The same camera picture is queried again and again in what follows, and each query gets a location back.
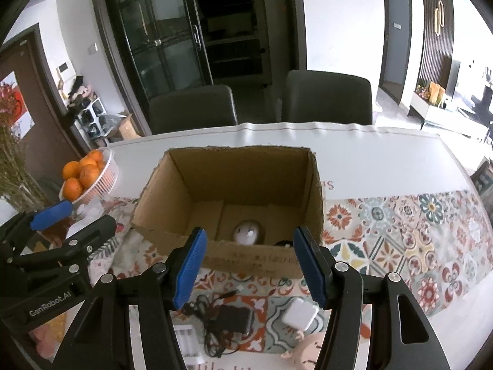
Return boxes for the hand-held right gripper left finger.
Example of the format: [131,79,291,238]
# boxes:
[52,227,209,370]

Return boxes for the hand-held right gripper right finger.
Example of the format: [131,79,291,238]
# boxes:
[292,225,451,370]

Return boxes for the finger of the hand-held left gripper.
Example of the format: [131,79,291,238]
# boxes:
[8,215,118,275]
[0,199,73,255]

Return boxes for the white charger block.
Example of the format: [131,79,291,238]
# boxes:
[283,297,320,334]

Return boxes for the black power adapter with cable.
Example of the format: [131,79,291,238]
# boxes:
[182,287,252,358]

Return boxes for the white battery case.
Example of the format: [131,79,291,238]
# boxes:
[173,324,201,359]

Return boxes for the brown cardboard box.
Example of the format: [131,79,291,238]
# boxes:
[130,146,325,280]

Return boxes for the dried flower branches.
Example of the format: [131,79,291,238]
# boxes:
[0,85,49,212]

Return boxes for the pile of oranges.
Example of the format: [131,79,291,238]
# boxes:
[62,150,108,202]

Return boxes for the white plastic fruit basket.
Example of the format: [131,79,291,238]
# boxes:
[59,147,119,206]

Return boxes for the white computer mouse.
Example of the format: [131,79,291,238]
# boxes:
[232,219,266,246]

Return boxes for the colourful tile pattern tablecloth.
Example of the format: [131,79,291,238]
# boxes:
[92,190,493,370]

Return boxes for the white shoe rack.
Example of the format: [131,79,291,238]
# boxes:
[75,98,106,141]

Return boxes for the grey plastic bag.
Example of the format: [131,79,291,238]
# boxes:
[98,115,124,134]

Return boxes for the open cardboard carton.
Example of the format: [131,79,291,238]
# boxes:
[117,112,144,141]

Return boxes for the brown wooden door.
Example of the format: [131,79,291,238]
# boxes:
[0,23,91,170]

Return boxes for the plush slippers pile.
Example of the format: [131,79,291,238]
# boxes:
[65,75,97,109]

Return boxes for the white table cover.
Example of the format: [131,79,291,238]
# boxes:
[96,121,472,216]

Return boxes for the dark grey dining chair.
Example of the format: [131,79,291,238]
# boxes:
[281,70,373,126]
[148,85,238,135]

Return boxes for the white low media console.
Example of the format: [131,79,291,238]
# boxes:
[408,92,493,141]

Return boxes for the black glass door cabinet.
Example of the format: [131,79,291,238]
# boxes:
[89,0,301,135]

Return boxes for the orange paper bag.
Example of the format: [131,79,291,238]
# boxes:
[427,82,446,105]

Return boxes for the dark grey interior door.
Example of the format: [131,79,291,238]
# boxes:
[379,0,413,101]

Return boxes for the red wall poster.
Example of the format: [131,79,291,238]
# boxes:
[0,71,35,139]

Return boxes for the dark slatted wall panel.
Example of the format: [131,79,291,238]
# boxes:
[418,0,455,97]

